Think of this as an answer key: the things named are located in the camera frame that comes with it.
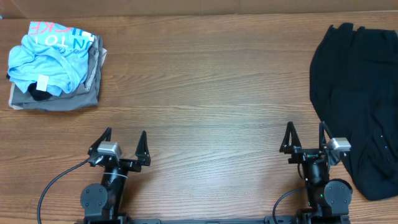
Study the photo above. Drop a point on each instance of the black t-shirt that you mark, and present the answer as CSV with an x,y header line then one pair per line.
x,y
353,88

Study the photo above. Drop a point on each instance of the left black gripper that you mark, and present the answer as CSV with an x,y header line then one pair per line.
x,y
142,152

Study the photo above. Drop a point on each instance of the light blue printed t-shirt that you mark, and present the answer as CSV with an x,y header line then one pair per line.
x,y
51,56

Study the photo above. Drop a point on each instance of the grey folded garment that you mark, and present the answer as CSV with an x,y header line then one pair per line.
x,y
77,96

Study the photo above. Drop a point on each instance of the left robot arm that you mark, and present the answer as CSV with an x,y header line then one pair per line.
x,y
102,201

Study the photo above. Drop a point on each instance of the beige folded garment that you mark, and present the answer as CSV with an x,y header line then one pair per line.
x,y
12,99

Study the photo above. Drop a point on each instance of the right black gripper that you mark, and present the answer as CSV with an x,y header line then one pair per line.
x,y
303,153

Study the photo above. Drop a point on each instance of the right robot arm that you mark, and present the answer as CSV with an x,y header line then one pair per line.
x,y
328,199

